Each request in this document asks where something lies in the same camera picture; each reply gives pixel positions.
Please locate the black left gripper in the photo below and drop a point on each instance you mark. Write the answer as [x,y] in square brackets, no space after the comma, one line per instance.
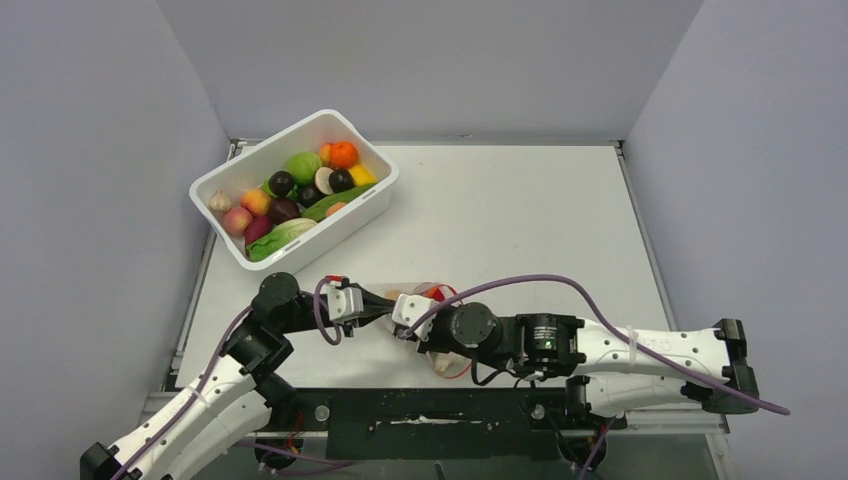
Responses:
[374,306]

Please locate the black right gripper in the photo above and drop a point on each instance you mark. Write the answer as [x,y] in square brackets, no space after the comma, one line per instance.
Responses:
[431,342]

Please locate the clear zip top bag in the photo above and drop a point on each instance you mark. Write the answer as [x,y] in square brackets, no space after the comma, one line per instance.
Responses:
[391,291]

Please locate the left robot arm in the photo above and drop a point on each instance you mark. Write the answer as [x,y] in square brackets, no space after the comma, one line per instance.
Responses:
[239,389]

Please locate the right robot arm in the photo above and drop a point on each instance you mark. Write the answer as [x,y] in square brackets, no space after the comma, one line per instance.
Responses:
[611,370]

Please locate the white plastic food bin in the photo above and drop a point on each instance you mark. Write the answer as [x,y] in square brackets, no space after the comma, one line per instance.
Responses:
[253,167]

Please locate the black mounting plate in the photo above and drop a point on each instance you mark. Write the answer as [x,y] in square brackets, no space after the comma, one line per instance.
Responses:
[440,424]

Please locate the peach fruit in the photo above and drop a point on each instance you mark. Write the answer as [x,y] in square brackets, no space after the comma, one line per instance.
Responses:
[335,208]

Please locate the green cucumber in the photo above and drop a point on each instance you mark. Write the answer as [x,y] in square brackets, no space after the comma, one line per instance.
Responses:
[320,210]

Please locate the green lettuce leaf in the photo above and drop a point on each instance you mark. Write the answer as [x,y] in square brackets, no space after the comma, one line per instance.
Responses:
[280,236]

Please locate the dark purple plum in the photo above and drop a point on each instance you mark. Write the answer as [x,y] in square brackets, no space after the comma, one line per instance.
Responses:
[341,180]

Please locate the yellow lemon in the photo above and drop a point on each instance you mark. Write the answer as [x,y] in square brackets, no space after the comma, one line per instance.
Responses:
[361,175]

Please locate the purple sweet potato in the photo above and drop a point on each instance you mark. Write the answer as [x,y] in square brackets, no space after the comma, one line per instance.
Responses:
[258,228]

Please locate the white mushroom slice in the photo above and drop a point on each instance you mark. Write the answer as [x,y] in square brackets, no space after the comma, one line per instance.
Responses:
[322,180]

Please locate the orange tangerine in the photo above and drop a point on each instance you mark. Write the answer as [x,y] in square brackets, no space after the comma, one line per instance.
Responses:
[343,155]

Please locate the dark purple mangosteen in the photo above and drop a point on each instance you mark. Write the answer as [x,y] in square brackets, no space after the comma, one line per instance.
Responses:
[281,183]

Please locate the green cabbage ball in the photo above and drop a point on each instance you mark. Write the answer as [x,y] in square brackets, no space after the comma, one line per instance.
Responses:
[303,166]

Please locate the orange peach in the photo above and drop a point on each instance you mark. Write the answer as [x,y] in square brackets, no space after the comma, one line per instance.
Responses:
[256,202]

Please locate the pink apple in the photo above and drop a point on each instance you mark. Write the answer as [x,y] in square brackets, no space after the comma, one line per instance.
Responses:
[236,221]

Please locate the white garlic bulb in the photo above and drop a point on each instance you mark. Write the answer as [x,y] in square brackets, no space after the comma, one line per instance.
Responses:
[219,202]

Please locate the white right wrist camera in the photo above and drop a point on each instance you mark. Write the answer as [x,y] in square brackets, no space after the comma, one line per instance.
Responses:
[414,306]

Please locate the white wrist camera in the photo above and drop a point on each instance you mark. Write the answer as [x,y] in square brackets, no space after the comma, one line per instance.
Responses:
[414,306]
[344,303]

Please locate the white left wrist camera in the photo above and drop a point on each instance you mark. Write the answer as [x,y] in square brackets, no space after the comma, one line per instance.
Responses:
[344,303]

